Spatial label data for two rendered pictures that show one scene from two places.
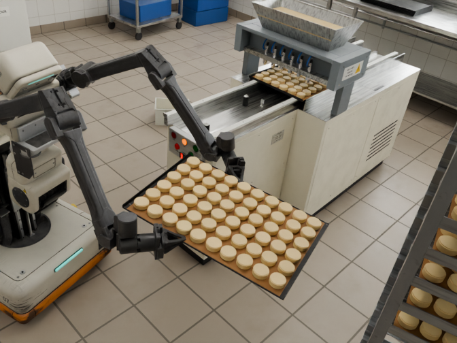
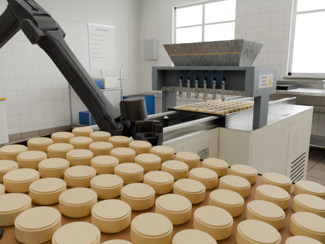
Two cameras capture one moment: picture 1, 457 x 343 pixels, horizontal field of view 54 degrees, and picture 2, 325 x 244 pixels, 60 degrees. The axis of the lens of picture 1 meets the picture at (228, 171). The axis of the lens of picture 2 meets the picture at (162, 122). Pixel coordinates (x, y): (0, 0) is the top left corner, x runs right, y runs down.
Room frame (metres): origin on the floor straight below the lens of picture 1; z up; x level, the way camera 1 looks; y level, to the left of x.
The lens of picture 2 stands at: (0.75, -0.08, 1.17)
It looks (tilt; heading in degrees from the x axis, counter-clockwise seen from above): 11 degrees down; 2
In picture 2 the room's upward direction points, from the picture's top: straight up
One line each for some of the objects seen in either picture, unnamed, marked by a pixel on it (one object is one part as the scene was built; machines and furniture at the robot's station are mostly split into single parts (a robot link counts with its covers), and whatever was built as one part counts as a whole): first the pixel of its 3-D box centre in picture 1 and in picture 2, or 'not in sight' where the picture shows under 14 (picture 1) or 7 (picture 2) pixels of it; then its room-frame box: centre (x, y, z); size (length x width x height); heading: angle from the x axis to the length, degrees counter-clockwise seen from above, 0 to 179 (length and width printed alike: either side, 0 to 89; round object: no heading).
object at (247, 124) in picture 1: (322, 89); (237, 114); (2.57, -0.51, 0.87); 2.01 x 0.03 x 0.07; 141
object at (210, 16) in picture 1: (202, 12); not in sight; (6.53, 0.62, 0.10); 0.60 x 0.40 x 0.20; 137
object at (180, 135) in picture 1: (186, 148); not in sight; (1.91, 0.22, 0.77); 0.24 x 0.04 x 0.14; 51
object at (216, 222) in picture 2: (262, 238); (212, 221); (1.09, -0.14, 0.98); 0.05 x 0.05 x 0.02
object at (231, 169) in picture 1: (237, 177); (152, 149); (1.41, -0.04, 0.98); 0.09 x 0.07 x 0.07; 19
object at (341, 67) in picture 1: (296, 64); (210, 93); (2.58, -0.33, 1.01); 0.72 x 0.33 x 0.34; 51
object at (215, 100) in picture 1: (284, 73); (200, 110); (2.76, -0.29, 0.87); 2.01 x 0.03 x 0.07; 141
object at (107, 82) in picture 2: not in sight; (103, 82); (6.01, 1.19, 0.89); 0.44 x 0.36 x 0.20; 58
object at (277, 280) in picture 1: (277, 280); not in sight; (0.93, -0.18, 0.97); 0.05 x 0.05 x 0.02
